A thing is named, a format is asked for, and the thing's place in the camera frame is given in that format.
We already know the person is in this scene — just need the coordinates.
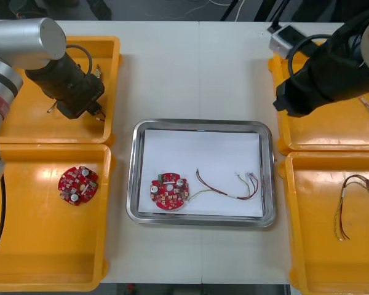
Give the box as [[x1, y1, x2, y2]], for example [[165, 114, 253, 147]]
[[90, 0, 113, 20]]

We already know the yellow-orange plastic bin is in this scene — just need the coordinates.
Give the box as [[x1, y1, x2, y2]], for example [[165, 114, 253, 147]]
[[0, 143, 116, 293], [267, 39, 369, 156], [278, 151, 369, 295], [0, 36, 124, 147]]

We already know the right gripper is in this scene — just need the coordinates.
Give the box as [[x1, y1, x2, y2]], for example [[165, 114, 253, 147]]
[[273, 60, 335, 118]]

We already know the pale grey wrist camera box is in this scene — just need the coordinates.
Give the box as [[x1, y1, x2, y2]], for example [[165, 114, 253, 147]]
[[267, 24, 309, 59]]

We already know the white sheet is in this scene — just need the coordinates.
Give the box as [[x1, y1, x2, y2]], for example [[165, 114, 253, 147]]
[[137, 128, 264, 218]]

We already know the round red circuit board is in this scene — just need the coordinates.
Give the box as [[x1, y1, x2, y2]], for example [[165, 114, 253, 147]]
[[149, 172, 191, 213], [57, 165, 99, 208]]

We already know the steel tray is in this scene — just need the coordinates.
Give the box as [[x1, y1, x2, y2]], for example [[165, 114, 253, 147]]
[[125, 119, 277, 229]]

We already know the white floor cable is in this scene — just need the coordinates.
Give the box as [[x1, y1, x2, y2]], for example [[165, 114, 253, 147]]
[[199, 0, 245, 19]]

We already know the black stand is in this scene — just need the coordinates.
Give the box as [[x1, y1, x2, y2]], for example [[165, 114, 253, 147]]
[[270, 0, 295, 30]]

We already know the red black green-yellow wire harness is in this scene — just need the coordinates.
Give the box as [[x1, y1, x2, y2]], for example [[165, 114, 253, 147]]
[[186, 167, 261, 204], [333, 173, 369, 242]]

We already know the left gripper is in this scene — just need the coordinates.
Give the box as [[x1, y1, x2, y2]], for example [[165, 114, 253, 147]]
[[57, 73, 107, 121]]

